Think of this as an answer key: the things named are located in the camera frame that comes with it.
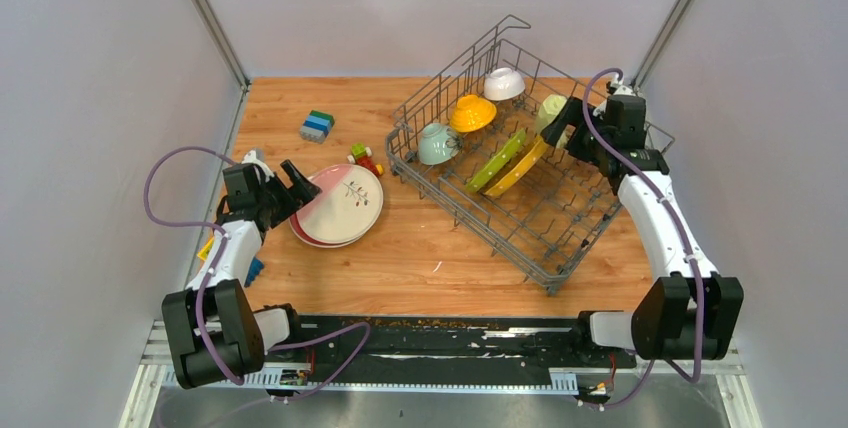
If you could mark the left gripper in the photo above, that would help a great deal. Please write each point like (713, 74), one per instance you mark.
(304, 192)

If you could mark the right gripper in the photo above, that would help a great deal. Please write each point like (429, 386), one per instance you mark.
(574, 112)

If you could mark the pale yellow mug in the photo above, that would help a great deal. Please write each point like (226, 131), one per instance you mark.
(548, 111)

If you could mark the red teal flower plate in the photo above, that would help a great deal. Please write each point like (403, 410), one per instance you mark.
(332, 230)

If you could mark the yellow polka dot plate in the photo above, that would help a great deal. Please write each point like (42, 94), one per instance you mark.
(532, 156)

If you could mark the pink white leaf plate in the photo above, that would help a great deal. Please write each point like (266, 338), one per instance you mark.
(345, 188)

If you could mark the white bowl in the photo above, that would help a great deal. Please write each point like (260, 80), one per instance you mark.
(503, 84)

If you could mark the green polka dot plate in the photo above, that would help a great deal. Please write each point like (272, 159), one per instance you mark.
(497, 162)

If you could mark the yellow bowl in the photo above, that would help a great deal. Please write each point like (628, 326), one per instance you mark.
(472, 113)

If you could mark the grey wire dish rack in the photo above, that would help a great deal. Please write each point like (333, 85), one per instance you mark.
(535, 205)

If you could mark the pale green bowl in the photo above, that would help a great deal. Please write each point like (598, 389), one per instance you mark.
(437, 144)

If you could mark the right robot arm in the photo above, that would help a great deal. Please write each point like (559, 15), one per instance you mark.
(690, 312)

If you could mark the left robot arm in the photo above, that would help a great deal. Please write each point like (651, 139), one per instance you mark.
(212, 332)

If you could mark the red green toy bricks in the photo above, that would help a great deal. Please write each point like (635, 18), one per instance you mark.
(362, 155)

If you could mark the green blue toy block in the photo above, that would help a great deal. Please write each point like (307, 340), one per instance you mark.
(317, 126)

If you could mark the blue toy brick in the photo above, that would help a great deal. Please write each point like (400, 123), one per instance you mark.
(254, 270)

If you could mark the yellow toy brick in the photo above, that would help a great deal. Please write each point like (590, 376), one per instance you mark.
(204, 251)

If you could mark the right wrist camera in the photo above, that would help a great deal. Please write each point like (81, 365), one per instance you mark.
(613, 88)

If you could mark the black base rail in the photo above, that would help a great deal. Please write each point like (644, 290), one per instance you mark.
(446, 352)

